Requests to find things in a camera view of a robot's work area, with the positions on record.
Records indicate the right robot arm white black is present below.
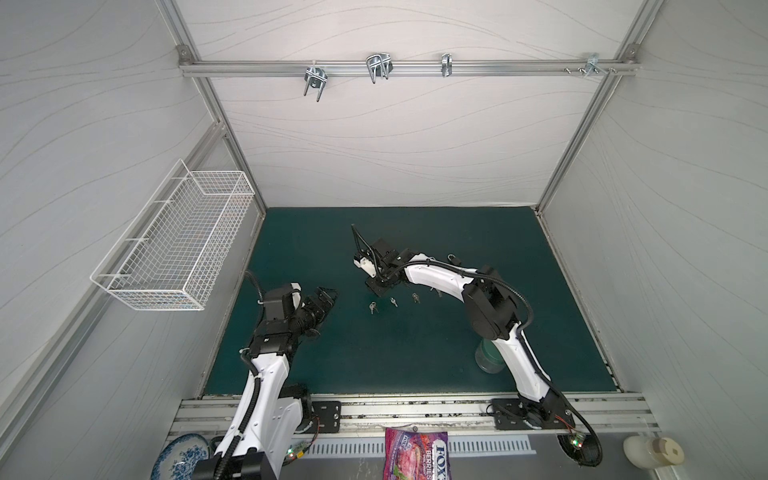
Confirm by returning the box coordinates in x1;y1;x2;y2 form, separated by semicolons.
353;231;573;429

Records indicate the white slotted cable duct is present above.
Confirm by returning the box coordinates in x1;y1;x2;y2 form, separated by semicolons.
281;435;536;462

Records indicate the metal hook bracket right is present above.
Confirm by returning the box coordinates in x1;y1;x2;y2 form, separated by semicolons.
563;54;618;78

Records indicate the metal u-bolt clamp middle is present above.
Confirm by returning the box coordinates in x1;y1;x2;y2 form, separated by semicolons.
365;53;393;84

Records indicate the aluminium cross rail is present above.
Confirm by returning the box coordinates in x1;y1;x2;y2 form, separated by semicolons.
180;58;641;78

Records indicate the metal u-bolt clamp left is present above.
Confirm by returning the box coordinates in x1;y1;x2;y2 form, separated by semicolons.
303;66;328;102

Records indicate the right black corrugated cable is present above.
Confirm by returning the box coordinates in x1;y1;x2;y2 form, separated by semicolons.
350;224;604;468

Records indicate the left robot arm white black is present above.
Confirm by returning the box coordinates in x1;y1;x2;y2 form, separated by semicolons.
191;283;338;479

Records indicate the blue white ceramic plate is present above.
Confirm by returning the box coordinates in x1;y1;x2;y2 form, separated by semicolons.
150;433;210;480

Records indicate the white plastic bottle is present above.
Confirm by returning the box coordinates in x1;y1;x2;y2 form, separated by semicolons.
622;435;685;470

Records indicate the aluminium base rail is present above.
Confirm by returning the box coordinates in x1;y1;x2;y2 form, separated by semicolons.
167;392;661;440

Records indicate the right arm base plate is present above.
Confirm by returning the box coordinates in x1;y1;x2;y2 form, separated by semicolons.
485;393;575;431

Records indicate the purple candy bag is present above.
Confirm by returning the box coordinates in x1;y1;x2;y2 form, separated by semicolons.
382;428;452;480

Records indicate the white wire basket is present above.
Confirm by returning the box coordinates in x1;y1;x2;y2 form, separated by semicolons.
90;159;254;311

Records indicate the small metal bracket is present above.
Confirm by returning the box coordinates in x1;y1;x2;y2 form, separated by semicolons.
441;53;453;78

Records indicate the metal u-bolt clamp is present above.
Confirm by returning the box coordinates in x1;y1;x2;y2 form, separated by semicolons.
365;53;393;84
303;66;328;102

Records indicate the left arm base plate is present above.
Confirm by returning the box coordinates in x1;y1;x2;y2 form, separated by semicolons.
295;401;342;434

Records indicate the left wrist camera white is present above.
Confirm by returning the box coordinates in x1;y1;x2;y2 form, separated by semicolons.
283;282;303;316

